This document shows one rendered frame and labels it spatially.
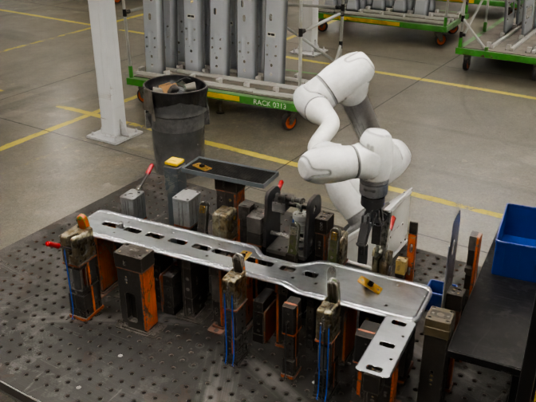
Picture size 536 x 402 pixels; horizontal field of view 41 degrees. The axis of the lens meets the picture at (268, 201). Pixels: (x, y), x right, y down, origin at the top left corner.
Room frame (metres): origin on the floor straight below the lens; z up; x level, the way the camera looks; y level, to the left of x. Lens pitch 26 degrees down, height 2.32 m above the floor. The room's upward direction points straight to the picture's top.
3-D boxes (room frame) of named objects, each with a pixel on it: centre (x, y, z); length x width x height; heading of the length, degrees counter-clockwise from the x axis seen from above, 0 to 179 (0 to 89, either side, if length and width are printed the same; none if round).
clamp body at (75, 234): (2.33, 0.70, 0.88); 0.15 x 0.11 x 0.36; 154
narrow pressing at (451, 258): (1.91, -0.56, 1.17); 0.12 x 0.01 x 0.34; 154
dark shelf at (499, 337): (2.03, -0.81, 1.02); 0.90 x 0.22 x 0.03; 154
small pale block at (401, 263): (2.12, -0.45, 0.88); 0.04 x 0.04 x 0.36; 64
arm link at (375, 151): (2.03, -0.32, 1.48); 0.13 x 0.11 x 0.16; 108
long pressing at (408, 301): (2.24, 0.11, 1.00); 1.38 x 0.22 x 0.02; 64
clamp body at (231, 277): (2.06, 0.11, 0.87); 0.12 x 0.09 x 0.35; 154
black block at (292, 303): (1.97, -0.08, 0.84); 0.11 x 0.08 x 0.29; 154
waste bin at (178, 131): (5.28, 0.70, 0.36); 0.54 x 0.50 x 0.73; 147
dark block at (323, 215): (2.34, -0.21, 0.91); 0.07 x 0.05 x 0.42; 154
